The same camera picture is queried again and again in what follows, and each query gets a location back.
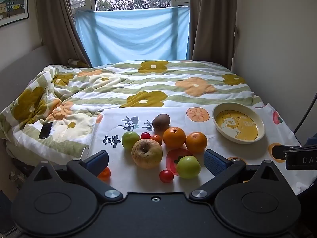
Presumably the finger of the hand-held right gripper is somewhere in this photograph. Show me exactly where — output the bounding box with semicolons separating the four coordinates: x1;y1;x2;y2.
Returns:
300;132;317;149
271;145;290;159

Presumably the large yellow wrinkled apple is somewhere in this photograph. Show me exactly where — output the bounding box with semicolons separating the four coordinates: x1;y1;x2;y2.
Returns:
131;139;163;169

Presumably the white fruit print cloth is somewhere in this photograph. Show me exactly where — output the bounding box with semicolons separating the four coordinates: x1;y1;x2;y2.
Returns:
88;103;310;196

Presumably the yellow duck print bowl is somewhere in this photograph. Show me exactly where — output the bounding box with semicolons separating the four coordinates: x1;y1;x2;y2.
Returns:
212;102;265;144

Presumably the framed houses wall poster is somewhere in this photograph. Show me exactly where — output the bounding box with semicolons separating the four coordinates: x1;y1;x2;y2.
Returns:
0;0;30;28

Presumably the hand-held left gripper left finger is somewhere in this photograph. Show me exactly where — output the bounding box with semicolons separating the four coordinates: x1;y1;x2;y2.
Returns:
32;150;124;203

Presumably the large orange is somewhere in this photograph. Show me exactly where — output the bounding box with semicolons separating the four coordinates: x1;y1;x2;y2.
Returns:
163;127;186;149
185;132;208;154

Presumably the grey bed headboard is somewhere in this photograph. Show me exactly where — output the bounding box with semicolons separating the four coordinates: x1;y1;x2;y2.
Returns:
0;46;53;113

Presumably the black cable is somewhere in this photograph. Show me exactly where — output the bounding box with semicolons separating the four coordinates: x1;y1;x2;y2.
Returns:
293;99;315;134

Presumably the floral striped blanket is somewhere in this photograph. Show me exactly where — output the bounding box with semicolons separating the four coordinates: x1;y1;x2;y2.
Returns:
0;60;263;159

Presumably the floral pillow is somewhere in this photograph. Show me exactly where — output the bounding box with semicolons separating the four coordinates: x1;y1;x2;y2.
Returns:
67;58;90;68

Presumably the black smartphone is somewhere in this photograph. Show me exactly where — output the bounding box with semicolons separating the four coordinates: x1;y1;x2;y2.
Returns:
38;122;54;140

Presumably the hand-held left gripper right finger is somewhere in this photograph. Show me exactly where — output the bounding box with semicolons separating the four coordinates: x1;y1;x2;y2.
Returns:
189;149;283;203

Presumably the light blue hanging cloth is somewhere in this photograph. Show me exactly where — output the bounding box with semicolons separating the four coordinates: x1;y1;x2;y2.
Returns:
74;7;191;66

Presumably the small mandarin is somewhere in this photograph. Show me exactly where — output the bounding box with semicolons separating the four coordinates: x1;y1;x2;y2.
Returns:
150;134;163;146

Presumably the small orange tomato edge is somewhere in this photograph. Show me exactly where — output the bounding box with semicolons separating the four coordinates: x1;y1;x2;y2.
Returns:
97;167;111;181

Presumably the green apple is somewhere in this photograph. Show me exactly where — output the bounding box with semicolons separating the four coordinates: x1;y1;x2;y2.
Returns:
176;156;201;179
121;131;141;151

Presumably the brown kiwi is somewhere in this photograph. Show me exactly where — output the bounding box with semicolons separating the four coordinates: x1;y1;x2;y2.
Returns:
152;113;171;131

